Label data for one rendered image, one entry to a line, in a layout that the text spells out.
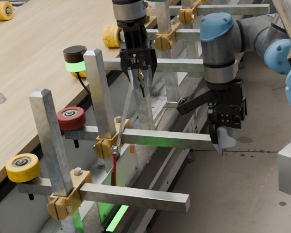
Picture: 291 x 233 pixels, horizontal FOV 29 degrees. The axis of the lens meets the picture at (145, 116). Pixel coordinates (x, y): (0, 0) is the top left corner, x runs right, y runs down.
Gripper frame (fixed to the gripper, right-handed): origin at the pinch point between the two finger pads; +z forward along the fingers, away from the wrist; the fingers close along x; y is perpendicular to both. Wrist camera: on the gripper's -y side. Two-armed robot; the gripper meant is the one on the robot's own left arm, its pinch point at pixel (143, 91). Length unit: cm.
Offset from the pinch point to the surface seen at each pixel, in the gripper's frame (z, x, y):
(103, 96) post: -0.5, -10.1, 1.5
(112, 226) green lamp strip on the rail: 28.8, -11.7, 16.3
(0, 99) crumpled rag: 7, -45, -23
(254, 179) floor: 98, 38, -99
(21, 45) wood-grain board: 7, -50, -72
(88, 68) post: -8.2, -12.6, 0.8
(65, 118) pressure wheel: 7.9, -22.6, -6.0
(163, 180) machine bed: 81, -4, -81
